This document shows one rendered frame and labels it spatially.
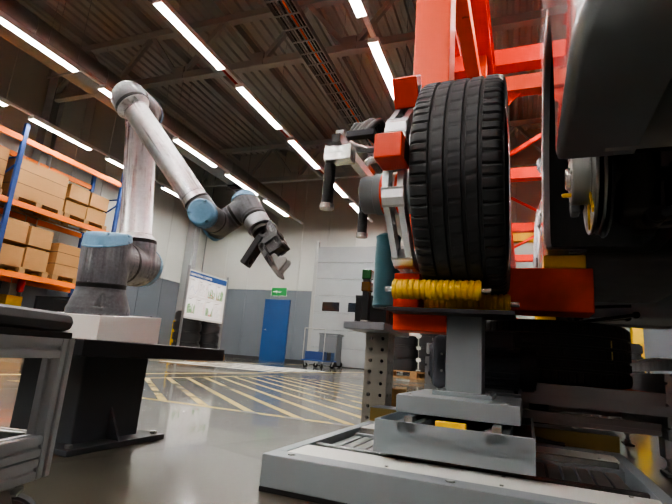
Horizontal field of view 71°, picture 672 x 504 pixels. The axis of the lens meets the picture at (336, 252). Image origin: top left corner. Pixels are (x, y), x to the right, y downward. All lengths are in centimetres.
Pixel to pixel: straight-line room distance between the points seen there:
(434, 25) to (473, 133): 120
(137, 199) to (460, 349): 123
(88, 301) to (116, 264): 14
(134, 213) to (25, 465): 115
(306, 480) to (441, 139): 87
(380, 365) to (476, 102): 117
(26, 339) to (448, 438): 86
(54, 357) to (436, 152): 93
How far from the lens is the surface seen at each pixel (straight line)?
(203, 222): 157
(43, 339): 82
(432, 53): 230
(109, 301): 163
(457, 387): 139
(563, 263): 189
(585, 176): 144
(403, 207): 129
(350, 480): 109
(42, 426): 87
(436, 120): 129
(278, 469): 115
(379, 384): 207
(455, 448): 117
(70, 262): 1264
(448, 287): 132
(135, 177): 188
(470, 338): 139
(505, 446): 116
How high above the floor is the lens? 30
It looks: 13 degrees up
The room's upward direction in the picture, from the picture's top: 5 degrees clockwise
